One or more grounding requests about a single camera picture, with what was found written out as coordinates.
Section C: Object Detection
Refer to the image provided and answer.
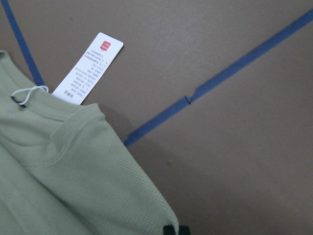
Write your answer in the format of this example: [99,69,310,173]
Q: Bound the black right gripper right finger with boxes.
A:
[179,226,190,235]

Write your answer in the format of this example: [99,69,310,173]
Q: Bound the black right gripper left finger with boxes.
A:
[163,225,175,235]

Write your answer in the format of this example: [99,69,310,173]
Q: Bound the olive green long-sleeve shirt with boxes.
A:
[0,51,179,235]

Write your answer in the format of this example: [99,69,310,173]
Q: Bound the white shirt price tag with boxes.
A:
[52,32,124,105]

